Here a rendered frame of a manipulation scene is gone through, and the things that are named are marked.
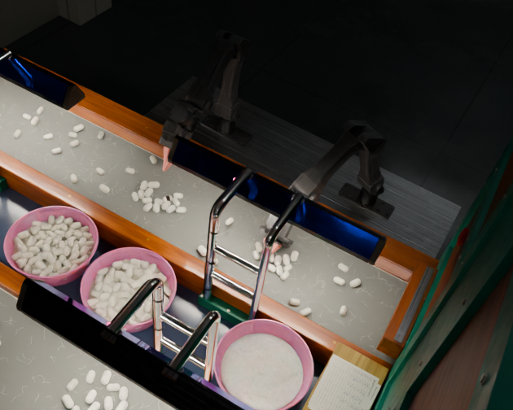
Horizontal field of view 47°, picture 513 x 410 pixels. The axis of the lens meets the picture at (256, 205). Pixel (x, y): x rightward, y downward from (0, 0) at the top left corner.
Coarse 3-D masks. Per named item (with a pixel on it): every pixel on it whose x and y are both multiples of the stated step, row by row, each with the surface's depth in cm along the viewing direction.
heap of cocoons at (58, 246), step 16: (32, 224) 182; (48, 224) 182; (64, 224) 184; (80, 224) 183; (16, 240) 177; (32, 240) 177; (48, 240) 178; (64, 240) 180; (80, 240) 180; (16, 256) 174; (32, 256) 175; (48, 256) 174; (64, 256) 176; (80, 256) 177; (32, 272) 171; (48, 272) 171; (64, 272) 172
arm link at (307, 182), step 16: (352, 128) 178; (336, 144) 175; (352, 144) 173; (368, 144) 173; (384, 144) 180; (320, 160) 176; (336, 160) 174; (304, 176) 177; (320, 176) 175; (304, 192) 175; (320, 192) 178
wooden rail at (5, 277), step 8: (0, 264) 168; (0, 272) 167; (8, 272) 167; (16, 272) 167; (0, 280) 165; (8, 280) 165; (16, 280) 166; (8, 288) 164; (16, 288) 164; (16, 296) 164
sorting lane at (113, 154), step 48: (0, 96) 218; (0, 144) 202; (48, 144) 205; (96, 144) 207; (96, 192) 193; (144, 192) 195; (192, 192) 198; (192, 240) 185; (240, 240) 187; (288, 288) 177; (336, 288) 179; (384, 288) 181
